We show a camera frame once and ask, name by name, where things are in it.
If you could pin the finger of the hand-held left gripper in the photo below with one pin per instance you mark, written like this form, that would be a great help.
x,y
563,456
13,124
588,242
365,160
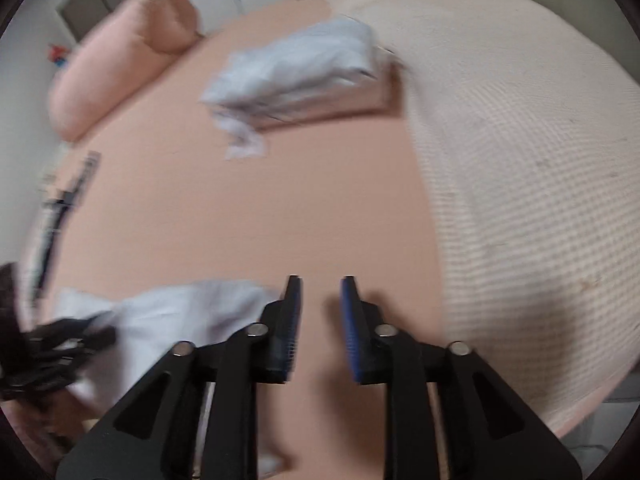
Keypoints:
x,y
85,335

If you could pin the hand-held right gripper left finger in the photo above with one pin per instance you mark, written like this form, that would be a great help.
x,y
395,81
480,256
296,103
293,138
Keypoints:
x,y
292,330

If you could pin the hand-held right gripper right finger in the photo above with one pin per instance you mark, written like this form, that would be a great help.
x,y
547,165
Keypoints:
x,y
350,330

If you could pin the white shirt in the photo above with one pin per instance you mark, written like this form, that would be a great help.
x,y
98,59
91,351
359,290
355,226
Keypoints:
x,y
190,310

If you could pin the navy and white patterned clothes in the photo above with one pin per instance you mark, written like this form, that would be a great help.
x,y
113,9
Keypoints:
x,y
65,200

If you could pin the folded white clothes stack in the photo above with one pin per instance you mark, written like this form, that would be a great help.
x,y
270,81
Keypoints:
x,y
300,65

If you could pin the pink bed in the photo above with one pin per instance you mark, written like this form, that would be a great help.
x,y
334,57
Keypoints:
x,y
250,210

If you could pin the cream waffle blanket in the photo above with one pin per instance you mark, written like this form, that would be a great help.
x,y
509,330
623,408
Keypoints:
x,y
525,160

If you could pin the pink pillow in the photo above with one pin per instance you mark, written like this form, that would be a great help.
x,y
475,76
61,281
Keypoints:
x,y
115,60

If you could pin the small red toy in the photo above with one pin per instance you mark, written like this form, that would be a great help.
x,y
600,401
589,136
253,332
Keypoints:
x,y
57,55

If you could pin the grey window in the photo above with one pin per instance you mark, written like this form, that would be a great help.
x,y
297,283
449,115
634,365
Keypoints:
x,y
90,0

